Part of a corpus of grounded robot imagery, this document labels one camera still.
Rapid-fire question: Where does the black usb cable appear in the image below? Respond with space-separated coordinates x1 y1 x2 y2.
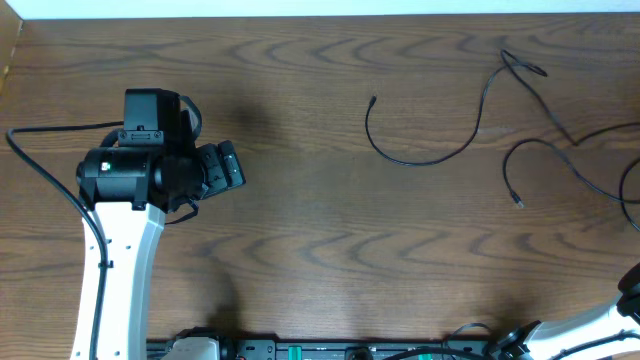
363 48 640 210

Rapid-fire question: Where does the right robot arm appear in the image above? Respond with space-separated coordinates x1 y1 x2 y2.
488 266 639 360

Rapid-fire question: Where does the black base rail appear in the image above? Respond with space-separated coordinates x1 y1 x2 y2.
147 325 616 360

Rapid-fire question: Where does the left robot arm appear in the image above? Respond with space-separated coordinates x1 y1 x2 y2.
71 88 246 359

